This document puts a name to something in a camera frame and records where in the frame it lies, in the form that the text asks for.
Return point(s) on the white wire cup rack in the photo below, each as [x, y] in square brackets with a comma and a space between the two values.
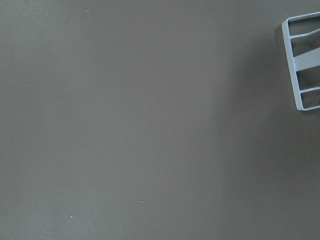
[304, 61]

